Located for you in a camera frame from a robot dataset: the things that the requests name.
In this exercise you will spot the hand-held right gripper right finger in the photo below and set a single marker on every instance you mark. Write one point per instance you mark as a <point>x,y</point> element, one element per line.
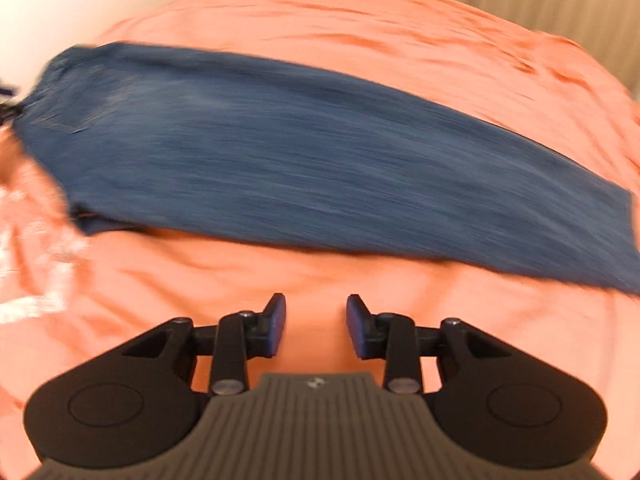
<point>355,326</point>

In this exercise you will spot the blue denim pants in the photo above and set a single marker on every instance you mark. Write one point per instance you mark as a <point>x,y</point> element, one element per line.
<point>300,160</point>

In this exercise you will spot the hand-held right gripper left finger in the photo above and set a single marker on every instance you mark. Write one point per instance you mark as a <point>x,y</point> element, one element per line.
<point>275,326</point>

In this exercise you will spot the orange bed sheet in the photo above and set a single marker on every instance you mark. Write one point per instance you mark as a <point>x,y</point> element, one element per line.
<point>360,25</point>

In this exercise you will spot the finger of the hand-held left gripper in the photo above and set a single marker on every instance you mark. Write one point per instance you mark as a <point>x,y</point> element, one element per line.
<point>7,106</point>

